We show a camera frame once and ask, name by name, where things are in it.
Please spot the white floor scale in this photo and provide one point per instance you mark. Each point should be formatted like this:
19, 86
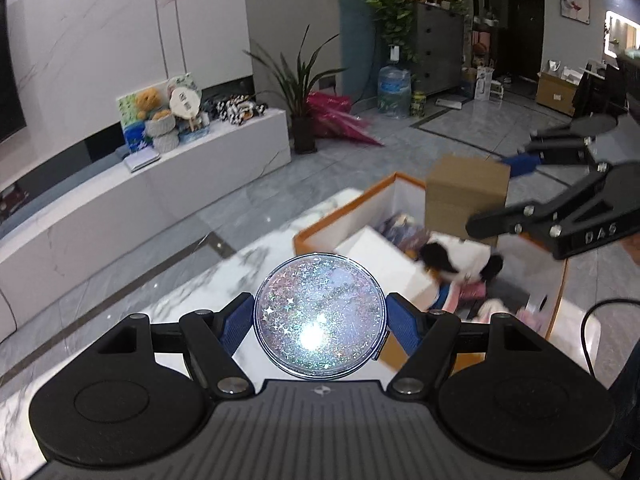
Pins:
452, 102

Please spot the black and white figurines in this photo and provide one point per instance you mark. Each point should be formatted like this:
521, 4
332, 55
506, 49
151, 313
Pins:
235, 109

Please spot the brown teddy bear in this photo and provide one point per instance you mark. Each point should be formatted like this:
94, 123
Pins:
149, 102

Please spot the person's leg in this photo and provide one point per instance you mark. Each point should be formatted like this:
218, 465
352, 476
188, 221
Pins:
627, 410

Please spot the grey knitted basket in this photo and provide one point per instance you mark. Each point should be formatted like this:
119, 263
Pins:
162, 135

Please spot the potted long-leaf plant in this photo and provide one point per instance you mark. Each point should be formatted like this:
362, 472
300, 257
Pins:
304, 135

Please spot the dark chair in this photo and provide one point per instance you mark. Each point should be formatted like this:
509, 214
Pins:
612, 85

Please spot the open cardboard box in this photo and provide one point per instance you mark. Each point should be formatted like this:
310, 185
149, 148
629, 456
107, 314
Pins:
555, 92

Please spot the lit wall mirror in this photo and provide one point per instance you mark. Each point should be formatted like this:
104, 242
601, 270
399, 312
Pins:
622, 35

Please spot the round glitter mirror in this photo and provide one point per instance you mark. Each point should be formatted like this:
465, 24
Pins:
320, 310

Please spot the brown cardboard box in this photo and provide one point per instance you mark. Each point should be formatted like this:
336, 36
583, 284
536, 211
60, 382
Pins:
460, 190

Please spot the framed figure wall picture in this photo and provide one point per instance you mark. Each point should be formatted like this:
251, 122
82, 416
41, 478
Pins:
574, 0

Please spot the yellow green packet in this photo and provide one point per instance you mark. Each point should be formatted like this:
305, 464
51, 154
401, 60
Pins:
418, 105

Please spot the large water bottle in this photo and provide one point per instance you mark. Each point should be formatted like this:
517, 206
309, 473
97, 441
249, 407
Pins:
394, 92

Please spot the pink umbrella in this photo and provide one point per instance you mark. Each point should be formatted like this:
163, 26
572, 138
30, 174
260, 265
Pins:
335, 120

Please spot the painted landscape canvas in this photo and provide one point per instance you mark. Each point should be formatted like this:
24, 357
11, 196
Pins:
130, 135

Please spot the pink and white plush toy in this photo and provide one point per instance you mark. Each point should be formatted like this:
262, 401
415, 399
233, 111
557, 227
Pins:
492, 310

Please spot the white marble TV cabinet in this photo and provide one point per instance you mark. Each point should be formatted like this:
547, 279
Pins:
150, 200

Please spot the grey drawer cabinet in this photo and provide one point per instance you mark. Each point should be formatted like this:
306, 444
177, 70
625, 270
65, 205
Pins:
437, 45

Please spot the white small rack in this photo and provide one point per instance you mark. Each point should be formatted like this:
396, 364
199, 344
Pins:
485, 85

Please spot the orange and white container box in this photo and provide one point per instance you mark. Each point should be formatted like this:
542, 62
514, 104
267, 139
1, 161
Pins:
330, 220

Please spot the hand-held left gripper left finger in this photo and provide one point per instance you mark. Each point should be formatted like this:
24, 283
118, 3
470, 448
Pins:
235, 320

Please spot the white round fan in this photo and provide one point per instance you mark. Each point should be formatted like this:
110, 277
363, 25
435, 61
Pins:
184, 102

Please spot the black and white plush toy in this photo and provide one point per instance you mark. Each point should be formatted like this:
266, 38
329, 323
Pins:
460, 255

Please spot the white notebook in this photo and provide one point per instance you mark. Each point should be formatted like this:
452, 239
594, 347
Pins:
141, 161

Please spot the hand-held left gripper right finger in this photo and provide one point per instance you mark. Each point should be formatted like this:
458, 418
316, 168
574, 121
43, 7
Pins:
402, 320

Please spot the dark door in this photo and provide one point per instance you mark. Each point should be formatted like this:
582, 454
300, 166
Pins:
525, 30

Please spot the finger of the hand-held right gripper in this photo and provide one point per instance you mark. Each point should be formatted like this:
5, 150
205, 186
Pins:
522, 164
495, 222

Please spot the wall socket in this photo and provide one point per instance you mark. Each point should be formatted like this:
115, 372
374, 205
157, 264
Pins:
328, 80

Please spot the black wall television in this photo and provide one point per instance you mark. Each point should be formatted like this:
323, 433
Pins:
10, 85

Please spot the purple printed pouch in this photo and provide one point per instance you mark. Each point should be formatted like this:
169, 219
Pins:
400, 230

